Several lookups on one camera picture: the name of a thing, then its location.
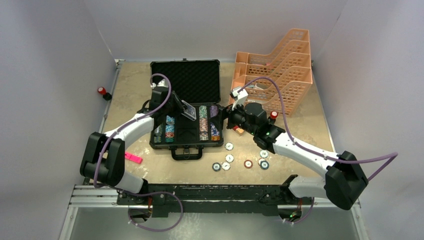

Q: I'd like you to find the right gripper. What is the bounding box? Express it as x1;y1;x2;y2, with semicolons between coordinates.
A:
209;98;257;136

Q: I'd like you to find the blue playing card deck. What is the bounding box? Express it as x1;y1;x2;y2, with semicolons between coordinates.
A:
181;100;197;121

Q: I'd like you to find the red gold card deck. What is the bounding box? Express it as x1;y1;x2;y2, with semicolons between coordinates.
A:
232;126;245;136

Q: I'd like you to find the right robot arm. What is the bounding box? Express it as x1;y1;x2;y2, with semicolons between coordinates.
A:
214;102;369;210

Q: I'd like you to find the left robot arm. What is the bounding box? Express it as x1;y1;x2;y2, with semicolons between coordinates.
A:
79;86;184;205

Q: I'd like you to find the black poker set case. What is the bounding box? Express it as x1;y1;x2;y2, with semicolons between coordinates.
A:
149;59;224;161

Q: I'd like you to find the white poker chip upper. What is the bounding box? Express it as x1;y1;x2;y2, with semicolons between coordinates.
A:
224;142;234;151

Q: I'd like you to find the white poker chip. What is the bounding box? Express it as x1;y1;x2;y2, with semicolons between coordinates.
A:
259;150;269;159
225;154;235;163
221;162;231;171
224;142;234;151

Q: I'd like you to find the red black stamp on table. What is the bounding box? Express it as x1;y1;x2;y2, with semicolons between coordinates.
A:
268;111;279;124

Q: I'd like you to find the white poker chip middle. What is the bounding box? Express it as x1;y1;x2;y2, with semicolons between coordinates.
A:
225;154;235;163

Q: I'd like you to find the white poker chip right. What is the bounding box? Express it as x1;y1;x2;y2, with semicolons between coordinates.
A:
259;150;269;159

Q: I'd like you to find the red poker chip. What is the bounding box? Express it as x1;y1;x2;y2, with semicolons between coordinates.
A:
243;159;253;169

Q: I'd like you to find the white poker chip lower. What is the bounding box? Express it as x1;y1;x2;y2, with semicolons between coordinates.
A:
221;162;231;171

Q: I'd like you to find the dark green poker chip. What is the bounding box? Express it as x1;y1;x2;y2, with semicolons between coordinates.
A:
212;162;221;172

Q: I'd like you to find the teal poker chip right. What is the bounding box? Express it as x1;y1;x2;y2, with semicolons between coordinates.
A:
258;159;270;170

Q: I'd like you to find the pink highlighter marker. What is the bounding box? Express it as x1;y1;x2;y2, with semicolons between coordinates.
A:
124;152;143;164

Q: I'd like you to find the red emergency button left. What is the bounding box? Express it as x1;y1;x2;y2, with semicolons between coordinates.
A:
97;87;113;101

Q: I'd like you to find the orange plastic file tray rack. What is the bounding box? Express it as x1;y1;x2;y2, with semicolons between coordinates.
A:
231;28;313;116

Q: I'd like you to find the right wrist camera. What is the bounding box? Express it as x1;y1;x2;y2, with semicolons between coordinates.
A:
230;86;248;111

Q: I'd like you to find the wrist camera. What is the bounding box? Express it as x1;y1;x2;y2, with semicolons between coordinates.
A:
230;86;248;111
150;79;169;89

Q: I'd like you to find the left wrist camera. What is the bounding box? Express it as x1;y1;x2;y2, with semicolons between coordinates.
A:
150;79;169;89

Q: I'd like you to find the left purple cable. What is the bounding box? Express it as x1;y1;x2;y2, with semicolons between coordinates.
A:
93;73;172;189

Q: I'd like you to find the black base frame rail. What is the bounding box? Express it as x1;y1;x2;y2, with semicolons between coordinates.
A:
117;183;312;218

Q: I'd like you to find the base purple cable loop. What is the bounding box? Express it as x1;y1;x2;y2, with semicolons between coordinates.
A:
127;191;185;233

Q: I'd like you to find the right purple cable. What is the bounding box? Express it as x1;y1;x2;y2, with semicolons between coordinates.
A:
236;76;399;182

